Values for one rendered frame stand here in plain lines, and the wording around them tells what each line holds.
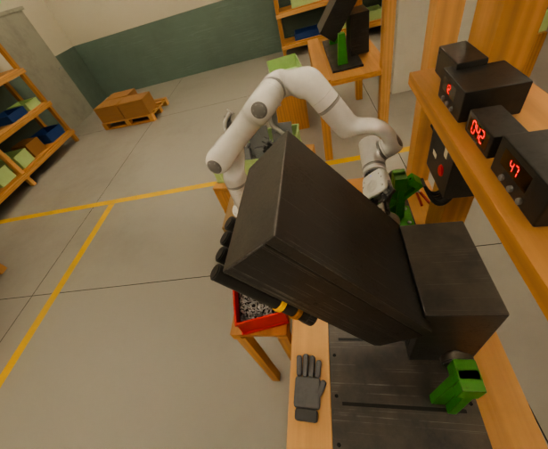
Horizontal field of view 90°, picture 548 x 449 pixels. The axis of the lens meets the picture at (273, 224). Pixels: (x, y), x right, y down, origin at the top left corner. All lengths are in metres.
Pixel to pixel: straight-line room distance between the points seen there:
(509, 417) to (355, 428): 0.43
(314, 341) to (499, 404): 0.56
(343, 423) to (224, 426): 1.18
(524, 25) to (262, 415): 2.03
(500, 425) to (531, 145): 0.79
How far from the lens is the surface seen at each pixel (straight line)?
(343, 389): 1.07
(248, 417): 2.07
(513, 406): 1.18
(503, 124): 0.74
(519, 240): 0.58
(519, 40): 0.96
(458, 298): 0.84
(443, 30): 1.36
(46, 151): 6.69
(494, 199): 0.64
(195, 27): 8.05
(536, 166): 0.60
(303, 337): 1.13
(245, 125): 1.15
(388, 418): 1.07
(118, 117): 6.71
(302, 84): 1.01
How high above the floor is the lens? 1.95
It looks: 45 degrees down
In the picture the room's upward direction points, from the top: 19 degrees counter-clockwise
